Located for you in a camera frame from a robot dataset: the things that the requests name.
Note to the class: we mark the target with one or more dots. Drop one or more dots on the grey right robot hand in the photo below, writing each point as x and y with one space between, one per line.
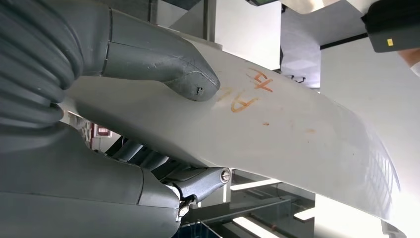
82 197

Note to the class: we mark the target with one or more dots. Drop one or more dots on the steel workbench table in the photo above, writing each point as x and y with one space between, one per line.
262 203

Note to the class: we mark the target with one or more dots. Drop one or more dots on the black device bag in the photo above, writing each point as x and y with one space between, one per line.
393 26

